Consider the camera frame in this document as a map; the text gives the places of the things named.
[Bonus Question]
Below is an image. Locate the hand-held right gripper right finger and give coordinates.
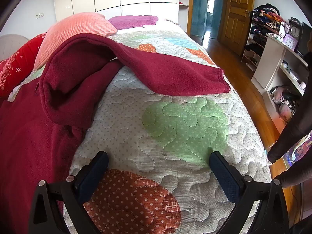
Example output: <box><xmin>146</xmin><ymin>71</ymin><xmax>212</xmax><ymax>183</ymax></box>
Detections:
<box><xmin>209</xmin><ymin>151</ymin><xmax>290</xmax><ymax>234</ymax></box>

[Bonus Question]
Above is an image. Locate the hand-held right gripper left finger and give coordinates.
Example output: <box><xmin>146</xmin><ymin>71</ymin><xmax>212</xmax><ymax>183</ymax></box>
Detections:
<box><xmin>29</xmin><ymin>151</ymin><xmax>109</xmax><ymax>234</ymax></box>

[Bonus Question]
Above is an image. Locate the maroon fleece garment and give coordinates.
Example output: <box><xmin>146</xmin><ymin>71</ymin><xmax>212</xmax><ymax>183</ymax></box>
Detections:
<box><xmin>0</xmin><ymin>33</ymin><xmax>231</xmax><ymax>234</ymax></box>

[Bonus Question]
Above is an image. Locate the quilted patchwork bedspread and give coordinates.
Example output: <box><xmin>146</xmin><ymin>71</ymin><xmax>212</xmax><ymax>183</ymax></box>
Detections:
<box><xmin>7</xmin><ymin>18</ymin><xmax>272</xmax><ymax>234</ymax></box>

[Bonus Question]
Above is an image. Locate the pink cloth bundle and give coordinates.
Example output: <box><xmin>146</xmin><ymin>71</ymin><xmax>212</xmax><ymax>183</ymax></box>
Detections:
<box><xmin>270</xmin><ymin>85</ymin><xmax>293</xmax><ymax>120</ymax></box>

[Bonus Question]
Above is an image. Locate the white bed sheet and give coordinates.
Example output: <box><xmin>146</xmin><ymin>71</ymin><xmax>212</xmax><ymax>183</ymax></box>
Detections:
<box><xmin>8</xmin><ymin>83</ymin><xmax>25</xmax><ymax>102</ymax></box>

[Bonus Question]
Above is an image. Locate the white shelf desk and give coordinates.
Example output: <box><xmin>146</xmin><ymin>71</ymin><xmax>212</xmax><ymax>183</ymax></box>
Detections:
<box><xmin>251</xmin><ymin>33</ymin><xmax>310</xmax><ymax>127</ymax></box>

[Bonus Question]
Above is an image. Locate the red embroidered pillow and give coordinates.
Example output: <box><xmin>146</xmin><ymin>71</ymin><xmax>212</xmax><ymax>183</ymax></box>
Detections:
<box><xmin>0</xmin><ymin>32</ymin><xmax>47</xmax><ymax>97</ymax></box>

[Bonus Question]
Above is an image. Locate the pink ribbed pillow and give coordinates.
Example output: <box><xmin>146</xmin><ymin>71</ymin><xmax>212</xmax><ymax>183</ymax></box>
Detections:
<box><xmin>33</xmin><ymin>12</ymin><xmax>118</xmax><ymax>70</ymax></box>

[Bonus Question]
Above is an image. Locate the purple square clock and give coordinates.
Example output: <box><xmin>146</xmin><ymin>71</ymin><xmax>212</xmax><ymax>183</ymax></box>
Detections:
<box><xmin>283</xmin><ymin>34</ymin><xmax>299</xmax><ymax>51</ymax></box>

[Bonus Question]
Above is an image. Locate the cluttered shoe rack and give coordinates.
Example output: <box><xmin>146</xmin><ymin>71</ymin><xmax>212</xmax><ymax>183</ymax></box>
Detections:
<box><xmin>241</xmin><ymin>4</ymin><xmax>289</xmax><ymax>72</ymax></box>

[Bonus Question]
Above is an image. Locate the beige plastic chair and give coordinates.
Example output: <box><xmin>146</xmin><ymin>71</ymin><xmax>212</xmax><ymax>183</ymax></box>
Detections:
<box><xmin>0</xmin><ymin>34</ymin><xmax>28</xmax><ymax>61</ymax></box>

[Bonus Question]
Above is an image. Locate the magenta towel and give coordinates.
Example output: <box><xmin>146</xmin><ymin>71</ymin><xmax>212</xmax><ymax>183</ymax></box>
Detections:
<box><xmin>108</xmin><ymin>15</ymin><xmax>159</xmax><ymax>30</ymax></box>

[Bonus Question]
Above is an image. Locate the black monitor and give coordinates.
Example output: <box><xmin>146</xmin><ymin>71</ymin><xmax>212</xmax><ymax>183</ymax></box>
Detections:
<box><xmin>297</xmin><ymin>22</ymin><xmax>312</xmax><ymax>57</ymax></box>

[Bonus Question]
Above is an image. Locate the wooden door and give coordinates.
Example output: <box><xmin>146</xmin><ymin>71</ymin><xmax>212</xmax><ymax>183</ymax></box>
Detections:
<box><xmin>218</xmin><ymin>0</ymin><xmax>255</xmax><ymax>56</ymax></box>

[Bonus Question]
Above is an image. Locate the black ornate clock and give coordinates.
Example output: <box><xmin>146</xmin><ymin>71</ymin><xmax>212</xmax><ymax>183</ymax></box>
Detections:
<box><xmin>288</xmin><ymin>18</ymin><xmax>303</xmax><ymax>39</ymax></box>

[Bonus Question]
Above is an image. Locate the blue sliding door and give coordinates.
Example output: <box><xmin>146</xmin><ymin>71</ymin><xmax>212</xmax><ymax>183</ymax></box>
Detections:
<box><xmin>190</xmin><ymin>0</ymin><xmax>210</xmax><ymax>37</ymax></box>

